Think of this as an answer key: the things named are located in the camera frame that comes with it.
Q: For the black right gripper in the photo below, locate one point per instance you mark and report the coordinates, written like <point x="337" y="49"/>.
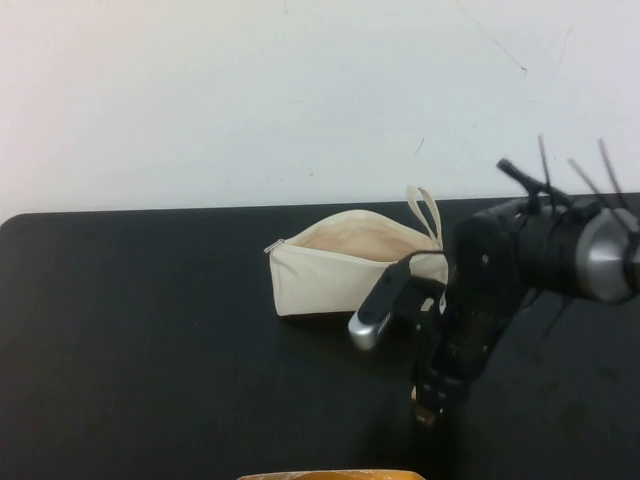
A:
<point x="482" y="280"/>

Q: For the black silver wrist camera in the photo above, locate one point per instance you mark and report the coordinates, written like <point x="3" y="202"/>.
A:
<point x="380" y="305"/>

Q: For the cream fabric pencil case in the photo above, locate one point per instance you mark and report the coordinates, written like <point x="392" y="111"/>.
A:
<point x="320" y="280"/>

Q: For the yellow box with flaps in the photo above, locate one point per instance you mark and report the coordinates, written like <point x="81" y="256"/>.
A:
<point x="320" y="475"/>

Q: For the yellow eraser with barcode label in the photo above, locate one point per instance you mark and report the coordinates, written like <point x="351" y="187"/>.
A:
<point x="428" y="418"/>

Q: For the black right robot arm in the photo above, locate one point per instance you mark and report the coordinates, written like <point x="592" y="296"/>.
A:
<point x="555" y="250"/>

